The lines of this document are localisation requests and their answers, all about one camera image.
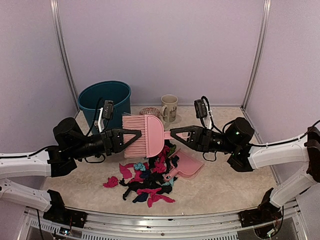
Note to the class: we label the left aluminium corner post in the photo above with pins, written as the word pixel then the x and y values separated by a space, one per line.
pixel 54 5

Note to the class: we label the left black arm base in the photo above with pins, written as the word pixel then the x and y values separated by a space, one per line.
pixel 58 213

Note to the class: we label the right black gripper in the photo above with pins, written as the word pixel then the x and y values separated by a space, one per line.
pixel 200 137

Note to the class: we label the magenta scrap left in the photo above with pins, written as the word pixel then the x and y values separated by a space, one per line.
pixel 111 182

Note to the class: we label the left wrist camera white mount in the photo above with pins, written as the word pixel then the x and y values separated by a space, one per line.
pixel 105 115

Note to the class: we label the teal plastic bucket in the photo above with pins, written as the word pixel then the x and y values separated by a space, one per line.
pixel 91 99

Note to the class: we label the pink dustpan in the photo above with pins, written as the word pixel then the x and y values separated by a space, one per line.
pixel 183 165

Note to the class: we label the pink hand brush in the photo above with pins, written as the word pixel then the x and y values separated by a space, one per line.
pixel 153 136

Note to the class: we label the patterned small bowl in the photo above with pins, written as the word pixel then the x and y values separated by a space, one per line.
pixel 150 111

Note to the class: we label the beige ceramic mug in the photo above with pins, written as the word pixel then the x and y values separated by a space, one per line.
pixel 169 105

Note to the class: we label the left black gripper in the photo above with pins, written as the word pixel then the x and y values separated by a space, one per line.
pixel 114 143

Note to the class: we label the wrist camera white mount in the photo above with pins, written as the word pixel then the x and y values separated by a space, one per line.
pixel 204 113
pixel 105 115

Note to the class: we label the magenta scrap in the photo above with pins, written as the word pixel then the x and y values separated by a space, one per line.
pixel 153 196
pixel 111 182

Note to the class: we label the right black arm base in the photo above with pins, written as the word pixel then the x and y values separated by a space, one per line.
pixel 264 213

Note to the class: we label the pile of coloured scraps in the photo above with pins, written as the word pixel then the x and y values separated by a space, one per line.
pixel 150 175

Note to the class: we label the magenta scrap front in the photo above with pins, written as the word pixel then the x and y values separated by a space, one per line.
pixel 153 196

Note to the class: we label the aluminium front rail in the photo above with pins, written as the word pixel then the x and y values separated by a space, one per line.
pixel 111 226

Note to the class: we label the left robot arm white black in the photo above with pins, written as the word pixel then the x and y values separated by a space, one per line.
pixel 58 161

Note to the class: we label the right aluminium corner post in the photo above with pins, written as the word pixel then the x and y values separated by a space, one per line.
pixel 258 53

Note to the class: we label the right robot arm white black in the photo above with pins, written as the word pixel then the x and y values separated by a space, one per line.
pixel 245 156

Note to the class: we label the aluminium corner post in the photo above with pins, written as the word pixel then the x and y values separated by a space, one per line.
pixel 54 5
pixel 258 53

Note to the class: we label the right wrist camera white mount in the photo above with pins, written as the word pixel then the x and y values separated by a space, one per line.
pixel 204 113

